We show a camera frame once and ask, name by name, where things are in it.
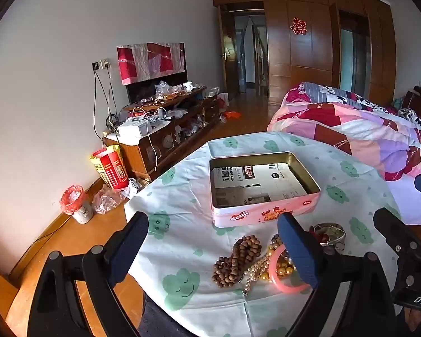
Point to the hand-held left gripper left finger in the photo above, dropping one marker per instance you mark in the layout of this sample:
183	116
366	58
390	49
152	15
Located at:
126	249

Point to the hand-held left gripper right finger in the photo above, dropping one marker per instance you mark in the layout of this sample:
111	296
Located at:
301	252

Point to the pink bangle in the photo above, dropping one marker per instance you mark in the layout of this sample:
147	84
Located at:
274	277

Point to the silver bangle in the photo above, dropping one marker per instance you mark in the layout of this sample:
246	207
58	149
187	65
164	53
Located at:
342	238

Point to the pink tin box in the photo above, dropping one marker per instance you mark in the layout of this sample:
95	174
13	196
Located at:
231	214

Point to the white bedsheet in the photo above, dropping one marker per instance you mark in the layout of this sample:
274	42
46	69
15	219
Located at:
407	200

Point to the clear plastic bag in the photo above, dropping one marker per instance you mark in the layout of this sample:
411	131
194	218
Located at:
107	200

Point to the trash bin with red bag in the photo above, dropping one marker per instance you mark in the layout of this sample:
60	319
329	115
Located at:
75	203

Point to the newspaper box liner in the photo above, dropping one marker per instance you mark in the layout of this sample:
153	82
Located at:
259	186

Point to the white cloud-print tablecloth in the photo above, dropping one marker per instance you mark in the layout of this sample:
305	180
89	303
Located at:
182	189

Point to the red and yellow bag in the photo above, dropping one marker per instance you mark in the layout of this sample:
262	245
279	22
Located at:
112	168

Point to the pink patchwork quilt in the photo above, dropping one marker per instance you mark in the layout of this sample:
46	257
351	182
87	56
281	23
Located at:
354	126

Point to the wooden television cabinet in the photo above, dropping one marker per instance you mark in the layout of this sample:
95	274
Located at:
136	154

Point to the white cardboard box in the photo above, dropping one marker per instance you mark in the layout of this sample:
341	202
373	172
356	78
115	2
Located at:
140	128

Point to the orange plastic bag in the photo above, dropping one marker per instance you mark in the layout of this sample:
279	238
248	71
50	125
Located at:
232	115

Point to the black television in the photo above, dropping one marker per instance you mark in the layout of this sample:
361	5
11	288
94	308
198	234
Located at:
144	89

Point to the pile of crumpled plastic bags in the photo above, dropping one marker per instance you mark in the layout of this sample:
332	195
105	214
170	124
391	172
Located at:
163	89

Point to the white paper bag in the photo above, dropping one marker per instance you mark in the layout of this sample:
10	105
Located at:
222	100

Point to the white mug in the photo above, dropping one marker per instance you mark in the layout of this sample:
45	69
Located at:
188	86

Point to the wooden wardrobe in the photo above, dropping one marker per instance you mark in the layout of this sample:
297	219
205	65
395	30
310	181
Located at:
301	56

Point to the red and white cloth cover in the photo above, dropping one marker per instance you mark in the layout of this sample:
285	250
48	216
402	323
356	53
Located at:
147	61

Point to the red paper decoration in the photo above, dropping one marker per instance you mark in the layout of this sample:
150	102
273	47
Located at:
298	26

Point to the wooden door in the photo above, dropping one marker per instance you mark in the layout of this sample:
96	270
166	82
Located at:
229	52

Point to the wall socket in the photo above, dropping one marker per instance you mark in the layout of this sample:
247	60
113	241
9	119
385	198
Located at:
101	64

